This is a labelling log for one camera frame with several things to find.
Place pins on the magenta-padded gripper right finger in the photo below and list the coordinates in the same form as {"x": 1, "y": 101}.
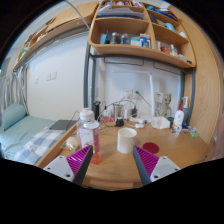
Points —
{"x": 163, "y": 165}

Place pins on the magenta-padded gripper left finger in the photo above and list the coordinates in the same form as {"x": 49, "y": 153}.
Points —
{"x": 60, "y": 165}

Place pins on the clear drink bottle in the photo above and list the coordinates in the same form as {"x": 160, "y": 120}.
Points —
{"x": 88, "y": 131}

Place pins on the flat round red coaster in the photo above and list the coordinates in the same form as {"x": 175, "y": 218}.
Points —
{"x": 151, "y": 147}

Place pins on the wrapped round bun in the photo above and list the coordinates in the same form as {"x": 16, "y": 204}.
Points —
{"x": 72, "y": 143}

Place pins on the blue checked blanket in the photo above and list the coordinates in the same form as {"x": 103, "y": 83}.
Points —
{"x": 40, "y": 143}

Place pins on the dark grey laptop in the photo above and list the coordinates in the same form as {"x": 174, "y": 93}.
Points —
{"x": 61, "y": 124}

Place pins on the white tissue pack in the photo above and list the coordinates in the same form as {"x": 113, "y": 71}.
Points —
{"x": 160, "y": 122}

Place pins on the small green box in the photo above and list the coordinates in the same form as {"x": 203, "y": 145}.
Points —
{"x": 194, "y": 134}

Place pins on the white plastic cup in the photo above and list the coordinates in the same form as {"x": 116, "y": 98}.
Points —
{"x": 126, "y": 141}

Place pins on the white pump lotion bottle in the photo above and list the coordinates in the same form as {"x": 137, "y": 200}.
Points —
{"x": 178, "y": 120}

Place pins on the light blue mattress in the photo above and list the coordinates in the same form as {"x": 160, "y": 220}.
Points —
{"x": 20, "y": 131}

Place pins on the white power strip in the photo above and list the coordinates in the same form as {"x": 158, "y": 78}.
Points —
{"x": 137, "y": 119}

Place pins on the clear spray bottle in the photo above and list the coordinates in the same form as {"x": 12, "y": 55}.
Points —
{"x": 185, "y": 111}

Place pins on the wooden tree figurine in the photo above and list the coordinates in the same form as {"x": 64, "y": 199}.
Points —
{"x": 167, "y": 105}

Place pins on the black power adapter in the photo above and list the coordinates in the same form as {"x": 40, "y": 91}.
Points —
{"x": 119, "y": 122}

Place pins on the black slim bottle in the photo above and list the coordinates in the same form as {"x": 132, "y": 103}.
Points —
{"x": 97, "y": 110}

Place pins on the teal pillow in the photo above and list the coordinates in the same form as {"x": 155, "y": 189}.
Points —
{"x": 13, "y": 116}

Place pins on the steel cup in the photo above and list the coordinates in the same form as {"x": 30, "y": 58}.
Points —
{"x": 117, "y": 111}

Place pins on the white desk lamp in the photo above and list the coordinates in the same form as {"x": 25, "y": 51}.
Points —
{"x": 151, "y": 90}

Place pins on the metal bed headboard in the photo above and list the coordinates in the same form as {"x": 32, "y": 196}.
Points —
{"x": 13, "y": 90}

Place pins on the white wall socket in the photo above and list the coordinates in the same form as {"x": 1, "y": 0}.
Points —
{"x": 127, "y": 93}

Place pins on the grey metal bunk frame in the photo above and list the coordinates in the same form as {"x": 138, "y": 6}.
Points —
{"x": 86, "y": 80}

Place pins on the white wall switch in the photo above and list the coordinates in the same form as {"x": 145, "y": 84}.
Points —
{"x": 51, "y": 76}

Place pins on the long wooden wall shelf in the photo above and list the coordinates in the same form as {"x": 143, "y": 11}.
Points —
{"x": 63, "y": 20}

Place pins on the wooden wall shelf unit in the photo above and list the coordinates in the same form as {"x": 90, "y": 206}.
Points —
{"x": 116, "y": 25}

